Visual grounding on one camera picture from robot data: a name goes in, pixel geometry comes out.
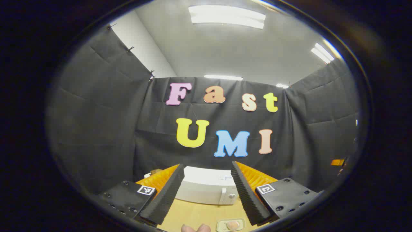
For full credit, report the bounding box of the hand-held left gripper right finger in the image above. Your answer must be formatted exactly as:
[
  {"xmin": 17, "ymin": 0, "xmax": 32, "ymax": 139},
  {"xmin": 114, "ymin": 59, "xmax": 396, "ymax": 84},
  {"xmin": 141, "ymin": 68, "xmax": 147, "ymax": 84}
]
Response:
[{"xmin": 230, "ymin": 161, "xmax": 320, "ymax": 226}]

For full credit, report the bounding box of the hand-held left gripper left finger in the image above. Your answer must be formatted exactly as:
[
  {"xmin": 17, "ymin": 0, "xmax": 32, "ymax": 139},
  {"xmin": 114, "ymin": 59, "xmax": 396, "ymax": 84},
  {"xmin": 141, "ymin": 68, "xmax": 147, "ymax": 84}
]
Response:
[{"xmin": 98, "ymin": 164, "xmax": 185, "ymax": 225}]

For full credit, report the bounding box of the white microwave oven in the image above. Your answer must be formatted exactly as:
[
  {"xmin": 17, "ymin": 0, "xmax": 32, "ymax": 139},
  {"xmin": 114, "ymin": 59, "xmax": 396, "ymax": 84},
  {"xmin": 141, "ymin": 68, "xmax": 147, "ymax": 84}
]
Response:
[{"xmin": 175, "ymin": 166, "xmax": 239, "ymax": 205}]

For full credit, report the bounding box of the small white square plate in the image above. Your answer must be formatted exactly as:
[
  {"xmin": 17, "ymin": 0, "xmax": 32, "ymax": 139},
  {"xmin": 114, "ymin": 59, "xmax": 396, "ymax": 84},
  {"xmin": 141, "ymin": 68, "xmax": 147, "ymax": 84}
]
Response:
[{"xmin": 216, "ymin": 218, "xmax": 246, "ymax": 232}]

